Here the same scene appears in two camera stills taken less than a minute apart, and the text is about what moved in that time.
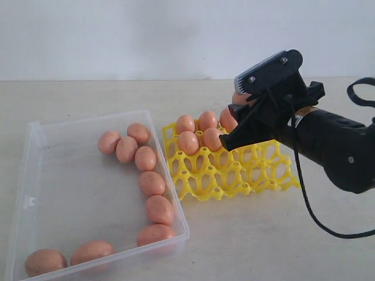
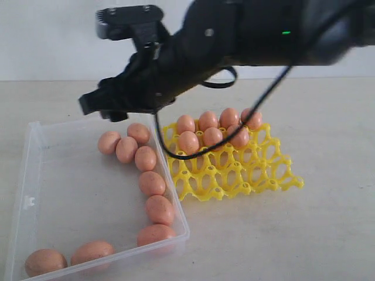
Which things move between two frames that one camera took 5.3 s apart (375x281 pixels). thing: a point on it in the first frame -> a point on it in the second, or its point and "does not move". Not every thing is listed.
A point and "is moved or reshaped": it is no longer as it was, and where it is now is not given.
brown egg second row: x=211 y=140 does not move
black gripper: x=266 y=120 -> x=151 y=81
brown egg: x=239 y=99 is moved or reshaped
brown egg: x=207 y=119 does not move
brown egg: x=159 y=209 does not move
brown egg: x=107 y=142 does not move
